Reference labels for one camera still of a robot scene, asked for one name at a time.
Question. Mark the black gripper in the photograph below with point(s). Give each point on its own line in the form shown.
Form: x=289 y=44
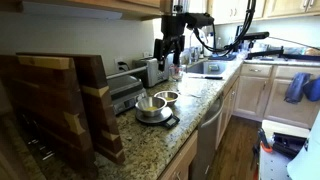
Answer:
x=173 y=26

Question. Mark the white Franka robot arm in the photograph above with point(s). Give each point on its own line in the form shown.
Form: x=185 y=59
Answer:
x=306 y=160

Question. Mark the small stainless steel bowl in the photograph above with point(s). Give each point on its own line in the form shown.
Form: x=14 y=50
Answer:
x=143 y=105
x=161 y=95

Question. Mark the yellow sugar heap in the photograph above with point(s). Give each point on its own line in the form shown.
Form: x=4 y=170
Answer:
x=170 y=98
x=151 y=108

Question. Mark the clear glass jar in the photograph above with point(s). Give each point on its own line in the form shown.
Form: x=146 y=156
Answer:
x=176 y=75

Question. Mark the stainless steel toaster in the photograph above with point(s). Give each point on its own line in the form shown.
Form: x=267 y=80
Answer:
x=155 y=75

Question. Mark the steel kitchen sink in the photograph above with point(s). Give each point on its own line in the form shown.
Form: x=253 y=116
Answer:
x=200 y=68

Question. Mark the white plastic bottle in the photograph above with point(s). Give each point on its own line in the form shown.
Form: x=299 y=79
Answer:
x=209 y=45

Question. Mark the wooden upper cabinet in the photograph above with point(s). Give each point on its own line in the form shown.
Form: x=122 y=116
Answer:
x=283 y=6
x=143 y=6

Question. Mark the black power plug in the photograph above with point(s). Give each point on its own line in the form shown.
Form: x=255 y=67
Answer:
x=121 y=65

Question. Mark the blue dish mat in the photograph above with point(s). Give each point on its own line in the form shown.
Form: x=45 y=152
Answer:
x=223 y=57

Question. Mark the black steel kitchen scale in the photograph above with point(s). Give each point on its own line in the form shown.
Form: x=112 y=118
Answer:
x=171 y=121

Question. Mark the dark wooden cutting board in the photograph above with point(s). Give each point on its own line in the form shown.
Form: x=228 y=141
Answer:
x=96 y=76
x=40 y=100

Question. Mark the light wooden lower cabinets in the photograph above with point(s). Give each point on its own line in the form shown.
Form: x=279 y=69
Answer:
x=181 y=163
x=253 y=96

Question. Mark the stainless steel dishwasher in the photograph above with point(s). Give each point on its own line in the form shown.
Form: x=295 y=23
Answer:
x=206 y=140

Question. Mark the dark blue hanging towel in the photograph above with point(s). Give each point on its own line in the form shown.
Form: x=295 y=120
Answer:
x=296 y=88

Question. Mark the brown bread loaf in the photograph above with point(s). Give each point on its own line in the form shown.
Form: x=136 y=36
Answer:
x=313 y=52

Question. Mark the bright blue hanging cloth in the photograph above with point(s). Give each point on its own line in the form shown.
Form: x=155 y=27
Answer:
x=313 y=90

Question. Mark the black device box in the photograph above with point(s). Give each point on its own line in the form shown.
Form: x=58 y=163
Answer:
x=288 y=143

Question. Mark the white wall outlet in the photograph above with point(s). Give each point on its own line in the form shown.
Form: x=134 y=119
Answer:
x=116 y=60
x=146 y=54

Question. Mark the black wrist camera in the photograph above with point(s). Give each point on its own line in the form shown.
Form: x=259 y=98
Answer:
x=200 y=20

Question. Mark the black stereo camera on stand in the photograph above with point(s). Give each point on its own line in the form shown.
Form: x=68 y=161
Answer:
x=255 y=35

